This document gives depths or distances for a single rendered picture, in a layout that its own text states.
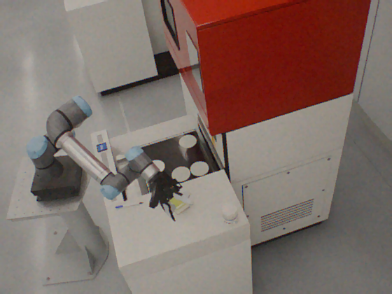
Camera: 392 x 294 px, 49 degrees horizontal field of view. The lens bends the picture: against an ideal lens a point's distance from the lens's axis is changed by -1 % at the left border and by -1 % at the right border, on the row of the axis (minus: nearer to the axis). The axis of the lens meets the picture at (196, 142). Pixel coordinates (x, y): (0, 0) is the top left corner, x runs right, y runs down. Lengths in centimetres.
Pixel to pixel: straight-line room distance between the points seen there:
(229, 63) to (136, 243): 91
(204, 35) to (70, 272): 208
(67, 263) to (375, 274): 207
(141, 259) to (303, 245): 141
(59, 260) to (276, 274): 151
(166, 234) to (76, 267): 129
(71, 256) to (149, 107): 158
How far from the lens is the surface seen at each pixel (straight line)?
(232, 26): 168
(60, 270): 324
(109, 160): 238
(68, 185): 242
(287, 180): 251
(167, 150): 242
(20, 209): 257
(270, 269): 298
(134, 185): 233
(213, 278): 235
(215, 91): 183
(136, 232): 206
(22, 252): 346
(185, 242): 199
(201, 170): 230
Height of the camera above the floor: 268
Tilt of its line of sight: 47 degrees down
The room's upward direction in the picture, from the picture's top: 9 degrees counter-clockwise
